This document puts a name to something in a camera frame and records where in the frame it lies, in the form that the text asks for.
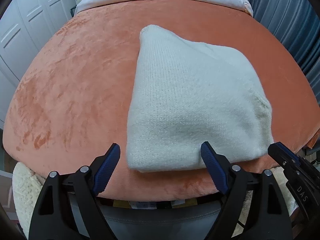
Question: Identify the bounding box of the cream knit cardigan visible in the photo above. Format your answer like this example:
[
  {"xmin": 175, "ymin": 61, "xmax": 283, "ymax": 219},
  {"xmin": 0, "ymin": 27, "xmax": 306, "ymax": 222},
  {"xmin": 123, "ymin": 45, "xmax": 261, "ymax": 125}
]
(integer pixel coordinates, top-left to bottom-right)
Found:
[{"xmin": 126, "ymin": 25, "xmax": 273, "ymax": 172}]

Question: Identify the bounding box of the grey blue curtain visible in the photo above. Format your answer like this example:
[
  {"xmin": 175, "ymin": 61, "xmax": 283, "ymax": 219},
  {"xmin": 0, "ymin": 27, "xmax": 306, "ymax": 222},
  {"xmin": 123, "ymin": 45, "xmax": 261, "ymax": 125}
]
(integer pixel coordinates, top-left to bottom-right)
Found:
[{"xmin": 249, "ymin": 0, "xmax": 319, "ymax": 98}]

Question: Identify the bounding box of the white fluffy rug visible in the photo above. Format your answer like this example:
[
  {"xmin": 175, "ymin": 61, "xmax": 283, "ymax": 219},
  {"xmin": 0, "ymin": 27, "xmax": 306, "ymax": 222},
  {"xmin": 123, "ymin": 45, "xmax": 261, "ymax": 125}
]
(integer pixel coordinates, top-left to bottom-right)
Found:
[{"xmin": 12, "ymin": 162, "xmax": 46, "ymax": 239}]

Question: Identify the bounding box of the orange plush bed blanket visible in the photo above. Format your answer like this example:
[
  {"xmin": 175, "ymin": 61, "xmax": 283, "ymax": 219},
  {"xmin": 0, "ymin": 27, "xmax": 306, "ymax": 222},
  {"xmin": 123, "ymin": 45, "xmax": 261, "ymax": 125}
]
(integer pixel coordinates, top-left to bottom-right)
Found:
[{"xmin": 3, "ymin": 0, "xmax": 320, "ymax": 202}]

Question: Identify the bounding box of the white wardrobe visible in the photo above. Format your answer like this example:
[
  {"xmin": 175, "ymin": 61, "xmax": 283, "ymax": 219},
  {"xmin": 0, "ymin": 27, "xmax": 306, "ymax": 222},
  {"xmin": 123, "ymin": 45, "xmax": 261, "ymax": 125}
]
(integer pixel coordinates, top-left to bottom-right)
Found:
[{"xmin": 1, "ymin": 0, "xmax": 77, "ymax": 124}]

